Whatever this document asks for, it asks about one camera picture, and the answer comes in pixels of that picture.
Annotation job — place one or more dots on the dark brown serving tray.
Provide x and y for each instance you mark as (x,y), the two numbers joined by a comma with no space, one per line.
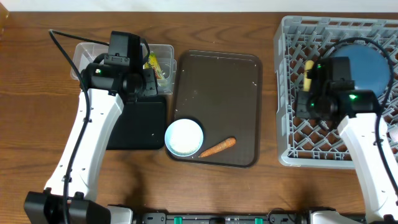
(222,93)

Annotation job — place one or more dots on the grey dishwasher rack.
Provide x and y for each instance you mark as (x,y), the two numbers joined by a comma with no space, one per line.
(301,142)

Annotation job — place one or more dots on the yellow green snack wrapper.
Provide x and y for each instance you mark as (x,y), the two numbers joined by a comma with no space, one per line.
(154,64)

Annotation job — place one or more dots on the clear plastic bin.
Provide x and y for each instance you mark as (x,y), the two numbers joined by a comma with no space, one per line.
(86,52)

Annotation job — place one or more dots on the light blue rice bowl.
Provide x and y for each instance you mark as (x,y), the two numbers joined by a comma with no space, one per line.
(184,137)

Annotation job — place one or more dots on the black plastic bin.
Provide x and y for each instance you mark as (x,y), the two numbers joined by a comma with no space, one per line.
(141,125)

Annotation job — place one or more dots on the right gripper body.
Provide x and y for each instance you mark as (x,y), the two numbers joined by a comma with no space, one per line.
(306,105)

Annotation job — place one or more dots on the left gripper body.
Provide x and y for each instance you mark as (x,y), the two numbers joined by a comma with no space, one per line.
(145,83)

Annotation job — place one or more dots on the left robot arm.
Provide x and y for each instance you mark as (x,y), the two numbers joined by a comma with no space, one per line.
(107,84)

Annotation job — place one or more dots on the cream plastic spoon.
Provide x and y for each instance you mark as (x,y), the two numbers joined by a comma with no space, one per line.
(307,80)

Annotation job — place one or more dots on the dark blue plate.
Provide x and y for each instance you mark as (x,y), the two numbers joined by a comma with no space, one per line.
(369,69)

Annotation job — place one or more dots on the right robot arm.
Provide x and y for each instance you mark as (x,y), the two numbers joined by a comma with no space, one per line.
(328,94)

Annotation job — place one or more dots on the orange carrot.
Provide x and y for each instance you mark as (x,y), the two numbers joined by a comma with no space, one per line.
(227,143)

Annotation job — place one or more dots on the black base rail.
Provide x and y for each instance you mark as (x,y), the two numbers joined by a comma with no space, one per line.
(217,218)

